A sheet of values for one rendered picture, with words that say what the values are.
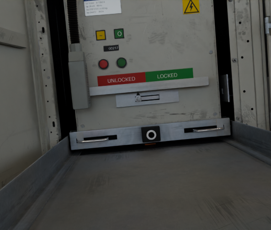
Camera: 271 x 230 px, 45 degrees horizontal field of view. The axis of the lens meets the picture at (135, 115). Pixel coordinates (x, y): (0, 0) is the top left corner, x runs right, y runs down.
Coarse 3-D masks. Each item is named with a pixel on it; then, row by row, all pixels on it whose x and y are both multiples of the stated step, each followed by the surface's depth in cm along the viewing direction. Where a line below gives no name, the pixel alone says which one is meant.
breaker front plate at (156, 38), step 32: (64, 0) 106; (128, 0) 107; (160, 0) 107; (128, 32) 108; (160, 32) 108; (192, 32) 108; (96, 64) 108; (128, 64) 108; (160, 64) 109; (192, 64) 109; (96, 96) 109; (128, 96) 109; (160, 96) 109; (192, 96) 110; (96, 128) 110
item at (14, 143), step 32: (0, 0) 88; (32, 0) 101; (0, 32) 84; (32, 32) 103; (0, 64) 86; (0, 96) 85; (32, 96) 102; (0, 128) 84; (32, 128) 101; (0, 160) 83; (32, 160) 99
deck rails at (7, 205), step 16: (240, 128) 102; (256, 128) 89; (64, 144) 102; (240, 144) 101; (256, 144) 90; (48, 160) 80; (64, 160) 99; (16, 176) 57; (32, 176) 66; (48, 176) 78; (64, 176) 82; (0, 192) 49; (16, 192) 56; (32, 192) 65; (48, 192) 68; (0, 208) 49; (16, 208) 55; (32, 208) 59; (0, 224) 48; (16, 224) 52
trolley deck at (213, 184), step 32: (96, 160) 98; (128, 160) 94; (160, 160) 90; (192, 160) 87; (224, 160) 84; (256, 160) 81; (64, 192) 69; (96, 192) 67; (128, 192) 65; (160, 192) 63; (192, 192) 61; (224, 192) 60; (256, 192) 58; (32, 224) 53; (64, 224) 52; (96, 224) 51; (128, 224) 50; (160, 224) 48; (192, 224) 48; (224, 224) 47; (256, 224) 46
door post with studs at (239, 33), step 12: (228, 0) 104; (240, 0) 104; (228, 12) 104; (240, 12) 104; (228, 24) 105; (240, 24) 104; (240, 36) 105; (240, 48) 105; (240, 60) 105; (240, 72) 106; (252, 72) 106; (240, 84) 106; (252, 84) 106; (240, 96) 106; (252, 96) 106; (240, 108) 107; (252, 108) 107; (240, 120) 107; (252, 120) 107
